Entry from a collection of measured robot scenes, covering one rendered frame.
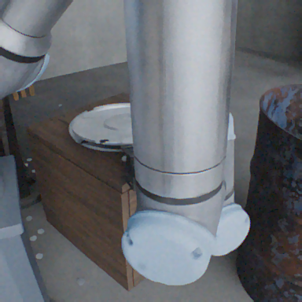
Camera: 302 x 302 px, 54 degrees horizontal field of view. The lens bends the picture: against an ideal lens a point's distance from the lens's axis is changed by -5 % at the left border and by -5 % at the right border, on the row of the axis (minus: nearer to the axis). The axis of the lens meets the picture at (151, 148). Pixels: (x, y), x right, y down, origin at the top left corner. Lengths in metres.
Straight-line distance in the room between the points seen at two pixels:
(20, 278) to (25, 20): 0.36
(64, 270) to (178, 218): 0.72
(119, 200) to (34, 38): 0.36
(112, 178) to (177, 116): 0.44
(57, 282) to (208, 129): 0.76
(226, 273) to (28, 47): 0.75
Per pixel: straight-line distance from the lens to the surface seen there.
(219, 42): 0.19
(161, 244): 0.24
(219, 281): 0.90
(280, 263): 0.72
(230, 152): 0.37
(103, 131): 0.75
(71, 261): 0.95
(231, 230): 0.41
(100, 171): 0.65
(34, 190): 1.19
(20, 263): 0.49
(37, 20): 0.41
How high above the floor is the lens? 0.71
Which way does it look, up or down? 30 degrees down
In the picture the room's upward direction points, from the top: straight up
